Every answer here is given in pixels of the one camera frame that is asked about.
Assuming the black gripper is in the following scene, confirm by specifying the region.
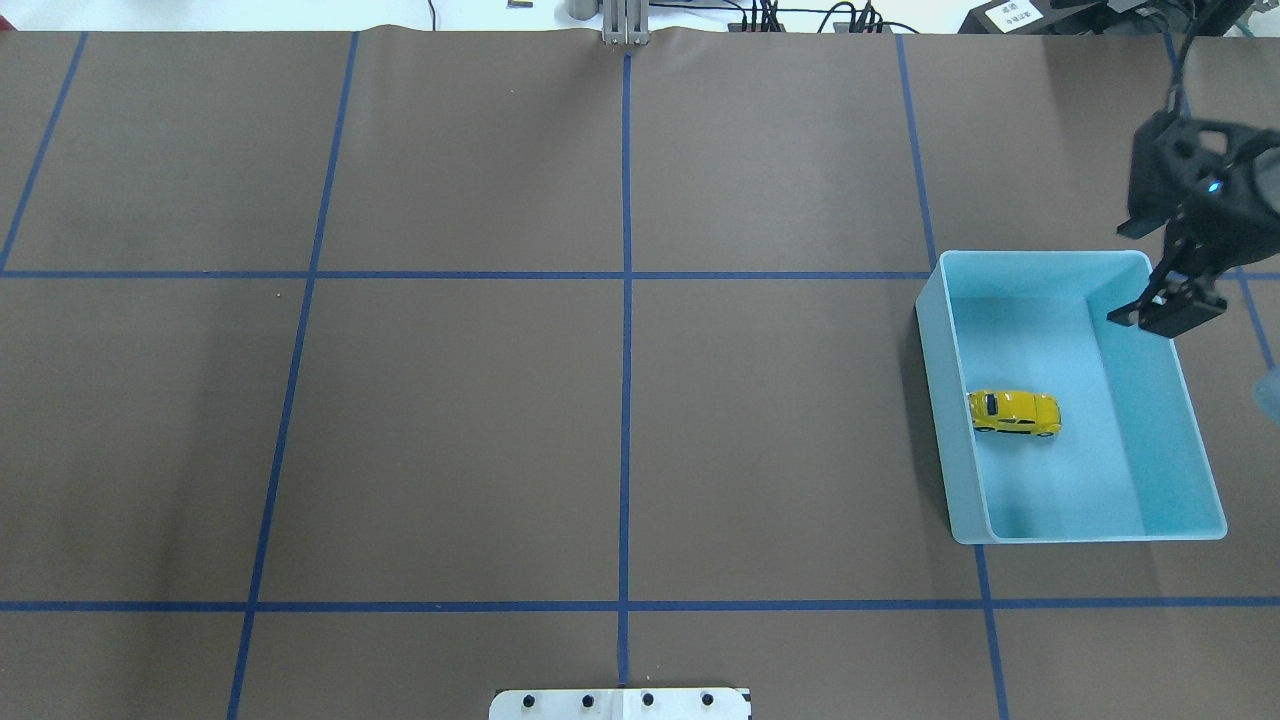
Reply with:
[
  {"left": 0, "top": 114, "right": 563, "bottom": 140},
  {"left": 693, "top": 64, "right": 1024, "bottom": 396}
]
[{"left": 1106, "top": 111, "right": 1279, "bottom": 340}]

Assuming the yellow beetle toy car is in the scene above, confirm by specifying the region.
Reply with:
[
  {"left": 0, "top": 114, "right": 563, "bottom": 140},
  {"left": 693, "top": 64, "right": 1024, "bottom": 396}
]
[{"left": 966, "top": 389, "right": 1062, "bottom": 437}]

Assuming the light blue plastic bin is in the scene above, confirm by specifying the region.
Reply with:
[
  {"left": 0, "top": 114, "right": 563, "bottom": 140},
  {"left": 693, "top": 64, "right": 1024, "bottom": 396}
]
[{"left": 915, "top": 250, "right": 1228, "bottom": 544}]

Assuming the black box with label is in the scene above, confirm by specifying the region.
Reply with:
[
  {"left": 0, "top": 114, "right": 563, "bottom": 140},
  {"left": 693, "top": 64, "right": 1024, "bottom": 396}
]
[{"left": 957, "top": 1, "right": 1075, "bottom": 36}]

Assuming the black cable bundle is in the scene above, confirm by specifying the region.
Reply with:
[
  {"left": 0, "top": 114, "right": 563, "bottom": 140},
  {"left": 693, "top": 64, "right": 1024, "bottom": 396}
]
[{"left": 727, "top": 0, "right": 922, "bottom": 35}]

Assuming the aluminium frame post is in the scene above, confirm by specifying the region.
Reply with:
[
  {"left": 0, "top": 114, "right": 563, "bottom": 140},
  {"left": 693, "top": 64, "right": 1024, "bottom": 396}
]
[{"left": 598, "top": 0, "right": 650, "bottom": 46}]

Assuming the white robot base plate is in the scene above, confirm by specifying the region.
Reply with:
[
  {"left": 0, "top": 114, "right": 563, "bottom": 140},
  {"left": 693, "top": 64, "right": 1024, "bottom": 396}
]
[{"left": 488, "top": 687, "right": 754, "bottom": 719}]

